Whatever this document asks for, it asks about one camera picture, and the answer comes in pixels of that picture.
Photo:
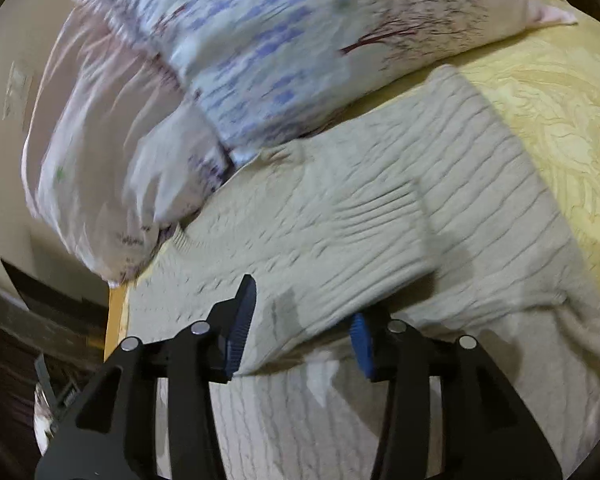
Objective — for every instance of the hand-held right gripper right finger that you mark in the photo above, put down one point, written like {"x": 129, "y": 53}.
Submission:
{"x": 364, "y": 347}

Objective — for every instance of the dark wooden furniture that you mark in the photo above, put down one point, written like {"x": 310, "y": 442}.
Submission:
{"x": 15, "y": 340}

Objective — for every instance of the yellow patterned bedspread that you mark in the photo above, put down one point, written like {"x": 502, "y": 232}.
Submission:
{"x": 560, "y": 105}

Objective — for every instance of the tree-print pillow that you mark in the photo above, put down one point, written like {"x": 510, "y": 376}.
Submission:
{"x": 290, "y": 45}

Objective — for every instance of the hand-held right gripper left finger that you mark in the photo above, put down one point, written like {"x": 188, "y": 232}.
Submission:
{"x": 242, "y": 317}

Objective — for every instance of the wooden bed frame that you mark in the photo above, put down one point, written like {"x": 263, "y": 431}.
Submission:
{"x": 114, "y": 317}

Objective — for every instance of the pink floral pillow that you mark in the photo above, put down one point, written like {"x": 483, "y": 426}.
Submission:
{"x": 105, "y": 160}

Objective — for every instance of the wall switch plate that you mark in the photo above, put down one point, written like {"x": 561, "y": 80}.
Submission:
{"x": 17, "y": 91}

